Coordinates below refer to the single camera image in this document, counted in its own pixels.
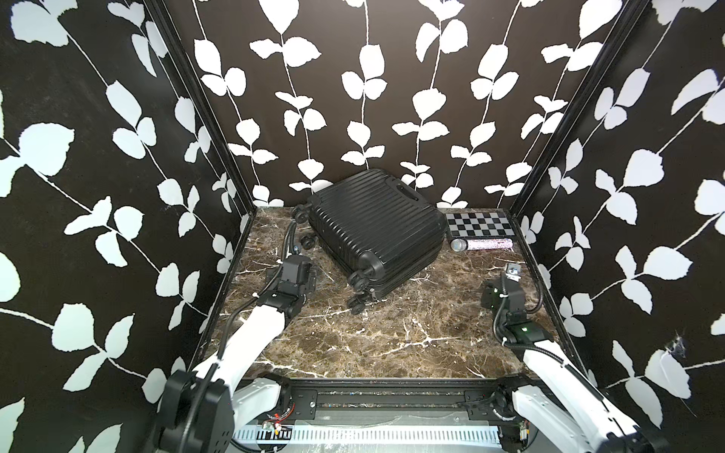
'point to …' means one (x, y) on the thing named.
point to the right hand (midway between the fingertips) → (496, 279)
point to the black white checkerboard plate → (480, 224)
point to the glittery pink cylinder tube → (462, 245)
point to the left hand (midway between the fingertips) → (292, 267)
